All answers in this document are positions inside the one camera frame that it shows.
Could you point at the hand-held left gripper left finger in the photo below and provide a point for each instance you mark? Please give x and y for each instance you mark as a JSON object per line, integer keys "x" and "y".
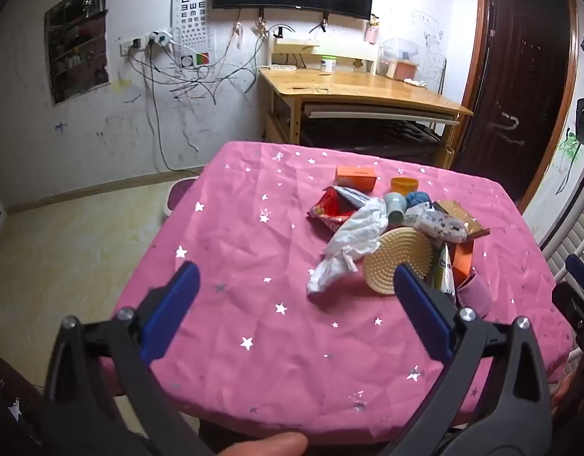
{"x": 171, "y": 313}

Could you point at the wooden desk shelf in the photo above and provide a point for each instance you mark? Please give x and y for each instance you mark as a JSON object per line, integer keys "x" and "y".
{"x": 296, "y": 46}

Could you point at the small white object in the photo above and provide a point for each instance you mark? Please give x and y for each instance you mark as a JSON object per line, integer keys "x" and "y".
{"x": 415, "y": 82}

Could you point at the clear plastic box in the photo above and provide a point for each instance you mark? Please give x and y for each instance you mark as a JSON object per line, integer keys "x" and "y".
{"x": 399, "y": 50}

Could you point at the white wall power strip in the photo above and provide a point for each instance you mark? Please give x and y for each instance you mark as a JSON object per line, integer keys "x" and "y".
{"x": 133, "y": 45}

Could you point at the pale desk backboard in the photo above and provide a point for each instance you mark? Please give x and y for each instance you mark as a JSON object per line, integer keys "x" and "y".
{"x": 349, "y": 62}

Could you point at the salmon storage box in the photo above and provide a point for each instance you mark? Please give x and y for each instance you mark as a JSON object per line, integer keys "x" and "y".
{"x": 403, "y": 70}

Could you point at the small orange box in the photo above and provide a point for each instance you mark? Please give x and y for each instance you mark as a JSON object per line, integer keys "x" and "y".
{"x": 356, "y": 178}

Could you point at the grey-blue cup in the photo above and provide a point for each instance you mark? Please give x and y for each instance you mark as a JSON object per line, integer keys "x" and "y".
{"x": 395, "y": 206}

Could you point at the yellow-orange cup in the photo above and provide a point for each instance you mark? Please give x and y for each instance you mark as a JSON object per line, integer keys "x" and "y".
{"x": 403, "y": 186}

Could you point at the green and white packet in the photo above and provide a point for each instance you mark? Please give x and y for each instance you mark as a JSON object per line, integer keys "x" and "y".
{"x": 443, "y": 270}

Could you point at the pink star-print tablecloth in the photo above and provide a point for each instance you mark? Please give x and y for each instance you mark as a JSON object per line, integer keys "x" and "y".
{"x": 254, "y": 247}

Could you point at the wall niche with shelves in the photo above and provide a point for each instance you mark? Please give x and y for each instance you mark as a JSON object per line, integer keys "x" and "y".
{"x": 76, "y": 42}

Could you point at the long orange box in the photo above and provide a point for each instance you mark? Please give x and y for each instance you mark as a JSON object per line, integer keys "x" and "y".
{"x": 463, "y": 263}

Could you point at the purple stool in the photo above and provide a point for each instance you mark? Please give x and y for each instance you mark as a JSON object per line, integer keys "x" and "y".
{"x": 180, "y": 194}

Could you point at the person's left hand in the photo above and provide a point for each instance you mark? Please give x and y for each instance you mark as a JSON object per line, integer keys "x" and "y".
{"x": 263, "y": 444}

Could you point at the red snack packet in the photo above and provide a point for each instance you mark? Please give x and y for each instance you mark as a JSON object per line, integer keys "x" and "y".
{"x": 327, "y": 213}

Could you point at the round beige brush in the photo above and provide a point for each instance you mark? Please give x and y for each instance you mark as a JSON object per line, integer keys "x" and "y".
{"x": 392, "y": 251}

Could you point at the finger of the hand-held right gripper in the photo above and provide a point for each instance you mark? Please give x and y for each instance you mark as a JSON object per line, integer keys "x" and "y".
{"x": 582, "y": 270}
{"x": 575, "y": 311}

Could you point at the white plastic bag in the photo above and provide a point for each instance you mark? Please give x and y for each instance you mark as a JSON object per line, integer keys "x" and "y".
{"x": 358, "y": 232}

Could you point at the pink cup on desk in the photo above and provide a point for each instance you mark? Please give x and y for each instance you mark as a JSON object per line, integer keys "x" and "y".
{"x": 372, "y": 31}

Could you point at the white desk power strip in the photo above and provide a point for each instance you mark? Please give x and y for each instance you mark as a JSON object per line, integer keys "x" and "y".
{"x": 284, "y": 68}

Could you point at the white cream jar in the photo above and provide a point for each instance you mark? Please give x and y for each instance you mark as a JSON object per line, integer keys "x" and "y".
{"x": 328, "y": 65}

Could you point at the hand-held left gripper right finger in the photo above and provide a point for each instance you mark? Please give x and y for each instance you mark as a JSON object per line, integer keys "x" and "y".
{"x": 422, "y": 313}

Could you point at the white wall charger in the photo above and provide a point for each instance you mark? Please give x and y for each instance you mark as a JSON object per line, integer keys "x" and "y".
{"x": 161, "y": 38}

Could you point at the wooden desk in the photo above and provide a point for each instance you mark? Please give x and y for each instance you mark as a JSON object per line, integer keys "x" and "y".
{"x": 368, "y": 90}

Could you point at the pink cup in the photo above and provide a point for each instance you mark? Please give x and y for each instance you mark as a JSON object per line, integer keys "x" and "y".
{"x": 475, "y": 294}
{"x": 372, "y": 31}

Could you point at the printed white tissue pack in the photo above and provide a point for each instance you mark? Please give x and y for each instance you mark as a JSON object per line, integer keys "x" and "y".
{"x": 439, "y": 225}

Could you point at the brown cardboard box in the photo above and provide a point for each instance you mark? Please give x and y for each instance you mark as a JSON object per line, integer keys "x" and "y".
{"x": 468, "y": 221}

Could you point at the white louvered door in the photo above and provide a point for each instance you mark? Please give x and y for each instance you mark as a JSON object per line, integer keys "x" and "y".
{"x": 577, "y": 232}

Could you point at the dark brown door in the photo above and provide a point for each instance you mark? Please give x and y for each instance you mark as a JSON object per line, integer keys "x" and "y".
{"x": 510, "y": 80}
{"x": 472, "y": 57}

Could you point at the eye chart poster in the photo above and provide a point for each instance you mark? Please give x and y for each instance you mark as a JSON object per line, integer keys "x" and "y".
{"x": 190, "y": 4}

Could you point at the blue yarn ball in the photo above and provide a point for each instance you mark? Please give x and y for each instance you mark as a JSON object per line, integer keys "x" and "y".
{"x": 418, "y": 198}

